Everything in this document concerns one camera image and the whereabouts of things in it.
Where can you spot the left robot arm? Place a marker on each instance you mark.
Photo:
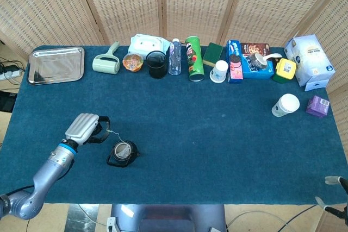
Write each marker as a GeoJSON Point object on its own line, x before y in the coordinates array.
{"type": "Point", "coordinates": [43, 177]}

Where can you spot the stainless steel tray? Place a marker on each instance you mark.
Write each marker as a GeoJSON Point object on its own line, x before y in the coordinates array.
{"type": "Point", "coordinates": [54, 65]}

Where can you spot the pale green lint roller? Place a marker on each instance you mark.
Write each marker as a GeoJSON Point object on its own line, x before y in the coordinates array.
{"type": "Point", "coordinates": [104, 65]}

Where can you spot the purple small box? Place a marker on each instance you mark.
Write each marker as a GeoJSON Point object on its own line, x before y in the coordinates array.
{"type": "Point", "coordinates": [316, 107]}

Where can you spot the green yellow sponge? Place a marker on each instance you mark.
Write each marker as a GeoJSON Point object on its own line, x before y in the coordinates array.
{"type": "Point", "coordinates": [212, 54]}

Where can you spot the white lidded coffee cup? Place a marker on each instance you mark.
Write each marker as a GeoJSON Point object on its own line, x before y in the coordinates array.
{"type": "Point", "coordinates": [288, 103]}

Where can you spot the brown chocolate cookie box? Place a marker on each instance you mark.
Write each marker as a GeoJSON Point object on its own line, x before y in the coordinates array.
{"type": "Point", "coordinates": [255, 48]}

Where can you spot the white flower paper cup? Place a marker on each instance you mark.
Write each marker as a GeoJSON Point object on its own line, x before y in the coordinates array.
{"type": "Point", "coordinates": [218, 71]}

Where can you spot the white wet wipes pack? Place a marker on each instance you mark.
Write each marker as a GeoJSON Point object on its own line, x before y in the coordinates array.
{"type": "Point", "coordinates": [146, 43]}

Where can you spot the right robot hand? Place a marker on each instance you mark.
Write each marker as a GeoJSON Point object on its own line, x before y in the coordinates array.
{"type": "Point", "coordinates": [331, 180]}

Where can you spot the black mesh pen holder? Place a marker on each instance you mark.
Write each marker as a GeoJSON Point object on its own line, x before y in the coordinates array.
{"type": "Point", "coordinates": [157, 66]}

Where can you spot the black teapot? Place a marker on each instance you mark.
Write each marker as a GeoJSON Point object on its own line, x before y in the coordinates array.
{"type": "Point", "coordinates": [133, 148]}

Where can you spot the green chips can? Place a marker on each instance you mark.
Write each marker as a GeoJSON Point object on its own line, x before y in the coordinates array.
{"type": "Point", "coordinates": [194, 58]}

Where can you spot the blue pink cookie box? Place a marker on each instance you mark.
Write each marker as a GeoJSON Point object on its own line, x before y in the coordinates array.
{"type": "Point", "coordinates": [234, 66]}

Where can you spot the white power strip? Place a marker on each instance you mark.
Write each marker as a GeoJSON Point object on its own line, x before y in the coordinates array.
{"type": "Point", "coordinates": [11, 74]}

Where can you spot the yellow lid green container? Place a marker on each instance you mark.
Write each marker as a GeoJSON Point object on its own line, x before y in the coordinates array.
{"type": "Point", "coordinates": [285, 69]}

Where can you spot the orange jelly cup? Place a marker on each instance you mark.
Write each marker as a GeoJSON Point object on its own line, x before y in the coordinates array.
{"type": "Point", "coordinates": [132, 62]}

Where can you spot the blue tablecloth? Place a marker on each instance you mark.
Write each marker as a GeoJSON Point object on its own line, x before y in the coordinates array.
{"type": "Point", "coordinates": [190, 120]}

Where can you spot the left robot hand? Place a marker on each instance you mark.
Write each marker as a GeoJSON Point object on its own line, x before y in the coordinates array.
{"type": "Point", "coordinates": [81, 127]}

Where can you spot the black flat box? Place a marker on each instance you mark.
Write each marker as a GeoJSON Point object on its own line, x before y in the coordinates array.
{"type": "Point", "coordinates": [6, 101]}

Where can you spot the clear plastic water bottle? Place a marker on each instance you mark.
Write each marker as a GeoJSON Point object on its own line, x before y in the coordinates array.
{"type": "Point", "coordinates": [174, 58]}

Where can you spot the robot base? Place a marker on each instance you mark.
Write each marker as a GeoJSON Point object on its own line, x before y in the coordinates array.
{"type": "Point", "coordinates": [168, 218]}

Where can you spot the black power adapter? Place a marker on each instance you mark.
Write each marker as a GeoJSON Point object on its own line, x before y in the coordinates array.
{"type": "Point", "coordinates": [9, 68]}

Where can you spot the large white blue carton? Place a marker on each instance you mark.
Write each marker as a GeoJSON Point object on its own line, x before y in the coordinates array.
{"type": "Point", "coordinates": [310, 58]}

